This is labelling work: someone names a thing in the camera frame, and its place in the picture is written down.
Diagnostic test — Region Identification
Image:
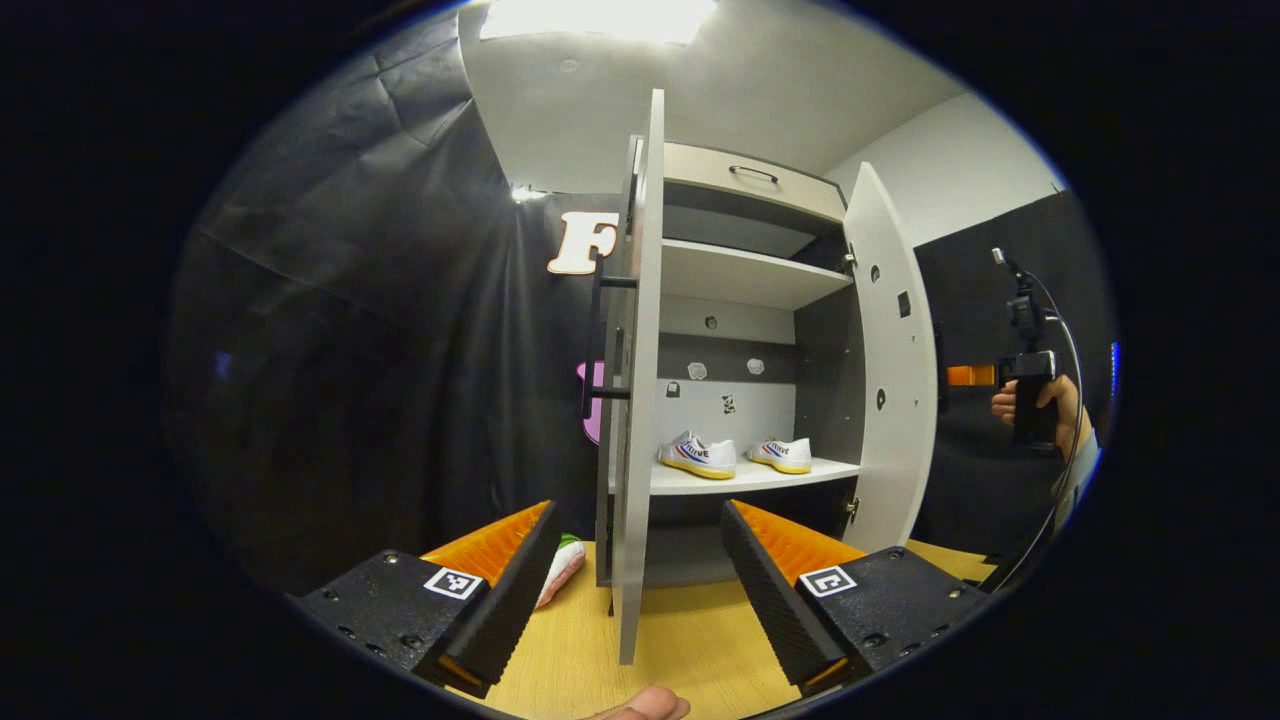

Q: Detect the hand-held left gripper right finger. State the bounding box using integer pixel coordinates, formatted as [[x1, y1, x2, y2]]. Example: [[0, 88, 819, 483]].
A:
[[720, 498, 991, 696]]

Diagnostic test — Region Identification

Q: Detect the white cabinet drawer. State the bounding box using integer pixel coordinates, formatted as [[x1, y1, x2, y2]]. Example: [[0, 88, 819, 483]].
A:
[[662, 142, 849, 226]]

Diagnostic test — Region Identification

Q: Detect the white canvas shoe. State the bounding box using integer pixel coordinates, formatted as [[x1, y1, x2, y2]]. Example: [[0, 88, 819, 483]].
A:
[[748, 437, 813, 475], [657, 430, 738, 481]]

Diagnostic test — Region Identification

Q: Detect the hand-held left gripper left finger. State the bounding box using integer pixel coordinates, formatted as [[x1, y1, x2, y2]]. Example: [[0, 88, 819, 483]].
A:
[[290, 500, 563, 699]]

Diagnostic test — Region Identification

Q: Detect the watermelon slice toy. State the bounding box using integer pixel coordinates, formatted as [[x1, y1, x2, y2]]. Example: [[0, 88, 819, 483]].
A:
[[535, 533, 588, 609]]

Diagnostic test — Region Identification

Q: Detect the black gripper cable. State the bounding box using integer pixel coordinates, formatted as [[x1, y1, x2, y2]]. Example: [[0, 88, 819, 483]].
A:
[[1000, 268, 1088, 591]]

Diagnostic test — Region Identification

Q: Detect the white shoe cabinet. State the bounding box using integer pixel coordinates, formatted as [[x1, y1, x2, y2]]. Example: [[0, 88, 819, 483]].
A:
[[595, 88, 939, 666]]

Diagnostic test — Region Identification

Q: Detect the white cabinet door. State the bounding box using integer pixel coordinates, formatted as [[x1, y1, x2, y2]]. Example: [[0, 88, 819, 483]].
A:
[[843, 162, 939, 553], [595, 88, 666, 666]]

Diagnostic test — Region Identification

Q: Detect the black door handle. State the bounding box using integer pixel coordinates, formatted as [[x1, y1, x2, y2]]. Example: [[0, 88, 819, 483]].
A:
[[583, 270, 641, 421]]

